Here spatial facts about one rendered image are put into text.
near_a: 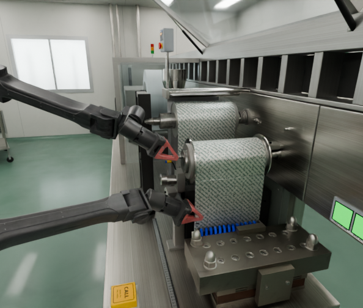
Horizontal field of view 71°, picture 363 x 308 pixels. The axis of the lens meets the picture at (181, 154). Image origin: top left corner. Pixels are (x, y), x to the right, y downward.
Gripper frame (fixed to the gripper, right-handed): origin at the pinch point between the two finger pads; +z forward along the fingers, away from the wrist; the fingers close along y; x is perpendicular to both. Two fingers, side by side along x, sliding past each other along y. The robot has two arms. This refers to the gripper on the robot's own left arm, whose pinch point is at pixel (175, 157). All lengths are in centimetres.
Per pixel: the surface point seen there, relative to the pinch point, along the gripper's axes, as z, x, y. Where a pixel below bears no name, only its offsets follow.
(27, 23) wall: -240, -2, -539
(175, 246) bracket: 20.0, -28.4, -1.4
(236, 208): 25.6, -2.9, 7.0
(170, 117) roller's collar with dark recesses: -4.1, 9.8, -20.7
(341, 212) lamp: 34.6, 14.5, 30.6
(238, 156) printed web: 14.7, 11.7, 7.4
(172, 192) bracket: 6.3, -10.8, 0.2
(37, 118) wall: -138, -164, -548
